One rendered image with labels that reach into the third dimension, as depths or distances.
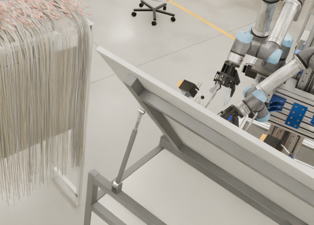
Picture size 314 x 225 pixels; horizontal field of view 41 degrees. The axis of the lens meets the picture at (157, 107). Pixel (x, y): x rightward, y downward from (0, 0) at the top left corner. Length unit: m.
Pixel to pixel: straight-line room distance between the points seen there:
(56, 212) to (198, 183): 1.18
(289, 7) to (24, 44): 1.29
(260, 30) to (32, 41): 1.30
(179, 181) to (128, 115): 1.70
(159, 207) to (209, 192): 0.30
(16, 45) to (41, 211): 1.45
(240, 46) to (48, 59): 0.91
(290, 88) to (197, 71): 2.06
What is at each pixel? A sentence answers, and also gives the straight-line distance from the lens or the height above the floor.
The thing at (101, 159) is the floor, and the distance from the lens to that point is 3.46.
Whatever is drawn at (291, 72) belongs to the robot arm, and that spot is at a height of 1.36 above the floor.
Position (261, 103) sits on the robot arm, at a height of 1.25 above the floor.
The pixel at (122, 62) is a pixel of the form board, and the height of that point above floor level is 1.67.
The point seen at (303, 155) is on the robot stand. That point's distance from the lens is 3.74.
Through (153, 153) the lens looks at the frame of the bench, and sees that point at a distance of 2.42.
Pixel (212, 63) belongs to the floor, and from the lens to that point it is 4.92.
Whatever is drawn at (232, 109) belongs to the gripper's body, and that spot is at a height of 1.21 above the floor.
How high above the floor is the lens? 2.47
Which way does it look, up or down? 38 degrees down
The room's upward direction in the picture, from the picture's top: 11 degrees clockwise
